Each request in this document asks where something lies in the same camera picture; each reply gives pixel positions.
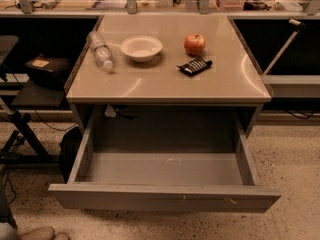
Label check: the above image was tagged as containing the black side table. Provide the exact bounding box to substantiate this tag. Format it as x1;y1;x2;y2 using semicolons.
0;34;68;165

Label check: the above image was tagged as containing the white leaning pole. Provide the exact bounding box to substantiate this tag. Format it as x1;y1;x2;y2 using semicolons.
263;19;305;76

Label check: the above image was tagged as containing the black backpack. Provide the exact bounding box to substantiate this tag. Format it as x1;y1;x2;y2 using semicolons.
59;127;82;182

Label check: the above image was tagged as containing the white bowl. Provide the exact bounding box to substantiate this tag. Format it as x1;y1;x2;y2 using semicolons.
120;35;163;62

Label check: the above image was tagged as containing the clear plastic water bottle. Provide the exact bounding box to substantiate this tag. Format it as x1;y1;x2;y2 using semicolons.
87;31;113;72

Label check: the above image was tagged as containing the grey drawer cabinet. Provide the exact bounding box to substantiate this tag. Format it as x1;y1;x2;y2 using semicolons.
63;13;275;138

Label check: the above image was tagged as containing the black snack bar wrapper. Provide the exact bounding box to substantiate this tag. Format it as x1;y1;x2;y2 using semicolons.
177;57;213;77

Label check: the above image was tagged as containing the tan shoe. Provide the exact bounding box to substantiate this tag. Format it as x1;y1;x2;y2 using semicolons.
20;226;55;240

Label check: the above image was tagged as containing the grey top drawer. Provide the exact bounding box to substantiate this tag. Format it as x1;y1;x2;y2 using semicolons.
49;107;280;213

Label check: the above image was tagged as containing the red apple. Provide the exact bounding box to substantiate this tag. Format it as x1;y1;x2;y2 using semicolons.
184;33;206;56

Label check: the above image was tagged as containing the black box with label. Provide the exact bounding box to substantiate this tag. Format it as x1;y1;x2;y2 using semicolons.
25;54;73;90

